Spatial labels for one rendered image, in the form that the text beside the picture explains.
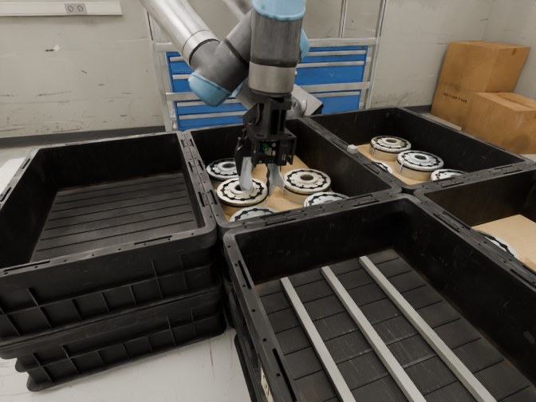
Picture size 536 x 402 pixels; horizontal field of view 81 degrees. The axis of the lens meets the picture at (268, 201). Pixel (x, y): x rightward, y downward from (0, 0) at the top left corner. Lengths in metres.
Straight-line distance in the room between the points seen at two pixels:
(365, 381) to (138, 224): 0.45
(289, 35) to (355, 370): 0.45
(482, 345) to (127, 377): 0.49
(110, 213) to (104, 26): 2.77
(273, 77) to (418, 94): 3.87
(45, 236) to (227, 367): 0.39
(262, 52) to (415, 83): 3.80
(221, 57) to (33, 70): 3.04
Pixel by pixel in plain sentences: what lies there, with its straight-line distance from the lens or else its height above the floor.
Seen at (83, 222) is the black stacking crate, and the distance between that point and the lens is 0.69.
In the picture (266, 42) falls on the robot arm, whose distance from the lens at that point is 0.51.
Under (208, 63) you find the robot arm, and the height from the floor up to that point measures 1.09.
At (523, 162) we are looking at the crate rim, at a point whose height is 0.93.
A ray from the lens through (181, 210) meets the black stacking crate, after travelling 0.65.
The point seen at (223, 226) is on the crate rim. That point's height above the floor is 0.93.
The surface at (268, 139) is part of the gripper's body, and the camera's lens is 0.52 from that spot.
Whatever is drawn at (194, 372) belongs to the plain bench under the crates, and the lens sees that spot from 0.56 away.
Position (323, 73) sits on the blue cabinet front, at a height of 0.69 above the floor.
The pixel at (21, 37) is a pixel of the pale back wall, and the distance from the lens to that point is 3.55.
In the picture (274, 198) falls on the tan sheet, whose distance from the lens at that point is 0.66.
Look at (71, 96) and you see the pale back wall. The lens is 3.54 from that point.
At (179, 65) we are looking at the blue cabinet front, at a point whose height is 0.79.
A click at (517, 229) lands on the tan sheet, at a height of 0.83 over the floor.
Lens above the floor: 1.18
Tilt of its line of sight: 33 degrees down
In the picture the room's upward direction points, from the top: straight up
